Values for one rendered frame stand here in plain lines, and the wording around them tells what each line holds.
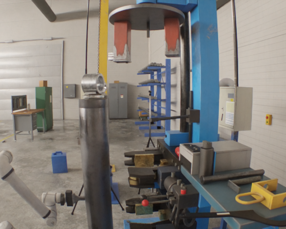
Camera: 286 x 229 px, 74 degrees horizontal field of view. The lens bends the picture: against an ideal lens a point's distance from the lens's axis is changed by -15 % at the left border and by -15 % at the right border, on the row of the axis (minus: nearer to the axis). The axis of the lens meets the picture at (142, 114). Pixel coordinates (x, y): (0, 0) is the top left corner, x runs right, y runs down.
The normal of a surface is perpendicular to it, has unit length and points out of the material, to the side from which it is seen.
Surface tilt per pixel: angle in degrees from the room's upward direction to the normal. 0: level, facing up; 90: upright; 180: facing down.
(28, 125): 90
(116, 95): 90
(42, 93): 90
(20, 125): 90
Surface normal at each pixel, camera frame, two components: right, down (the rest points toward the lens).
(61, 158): 0.34, 0.10
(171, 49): -0.23, 0.11
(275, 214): 0.00, -0.99
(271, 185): 0.14, 0.11
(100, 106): 0.65, 0.08
